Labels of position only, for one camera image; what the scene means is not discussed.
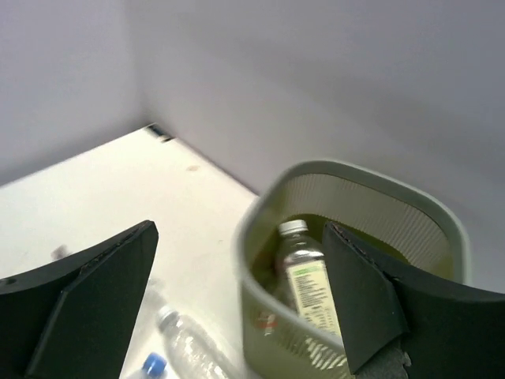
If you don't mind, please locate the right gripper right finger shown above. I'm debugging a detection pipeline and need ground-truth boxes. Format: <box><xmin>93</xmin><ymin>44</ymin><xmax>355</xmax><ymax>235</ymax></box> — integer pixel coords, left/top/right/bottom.
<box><xmin>323</xmin><ymin>222</ymin><xmax>504</xmax><ymax>378</ymax></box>

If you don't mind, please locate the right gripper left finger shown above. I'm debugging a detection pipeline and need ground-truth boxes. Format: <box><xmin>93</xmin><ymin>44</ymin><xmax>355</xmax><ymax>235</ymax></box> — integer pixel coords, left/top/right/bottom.
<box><xmin>1</xmin><ymin>220</ymin><xmax>159</xmax><ymax>378</ymax></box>

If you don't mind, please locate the blue label water bottle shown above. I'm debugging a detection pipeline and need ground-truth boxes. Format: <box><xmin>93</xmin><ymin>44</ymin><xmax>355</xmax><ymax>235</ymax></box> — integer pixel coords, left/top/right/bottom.
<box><xmin>125</xmin><ymin>353</ymin><xmax>167</xmax><ymax>379</ymax></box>

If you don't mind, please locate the clear ribbed bottle white cap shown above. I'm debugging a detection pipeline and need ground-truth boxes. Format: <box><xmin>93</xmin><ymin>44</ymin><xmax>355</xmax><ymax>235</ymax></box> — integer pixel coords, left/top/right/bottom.
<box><xmin>156</xmin><ymin>306</ymin><xmax>240</xmax><ymax>379</ymax></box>

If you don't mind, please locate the square frosted bottle white cap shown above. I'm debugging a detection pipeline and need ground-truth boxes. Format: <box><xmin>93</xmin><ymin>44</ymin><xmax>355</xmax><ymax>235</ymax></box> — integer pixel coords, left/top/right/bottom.
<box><xmin>275</xmin><ymin>220</ymin><xmax>341</xmax><ymax>336</ymax></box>

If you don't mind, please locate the clear bottle red cap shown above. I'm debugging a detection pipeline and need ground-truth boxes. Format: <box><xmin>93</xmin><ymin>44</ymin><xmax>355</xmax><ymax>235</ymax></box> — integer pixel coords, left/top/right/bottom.
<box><xmin>255</xmin><ymin>310</ymin><xmax>279</xmax><ymax>336</ymax></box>

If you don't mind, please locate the green mesh waste bin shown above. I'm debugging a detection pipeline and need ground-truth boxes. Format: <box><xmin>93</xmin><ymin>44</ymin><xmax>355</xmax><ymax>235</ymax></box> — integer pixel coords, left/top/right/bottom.
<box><xmin>236</xmin><ymin>159</ymin><xmax>471</xmax><ymax>378</ymax></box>

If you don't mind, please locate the blue sticker table corner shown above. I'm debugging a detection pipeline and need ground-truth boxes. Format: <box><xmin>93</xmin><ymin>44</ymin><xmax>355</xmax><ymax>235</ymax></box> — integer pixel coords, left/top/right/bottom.
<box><xmin>147</xmin><ymin>124</ymin><xmax>173</xmax><ymax>143</ymax></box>

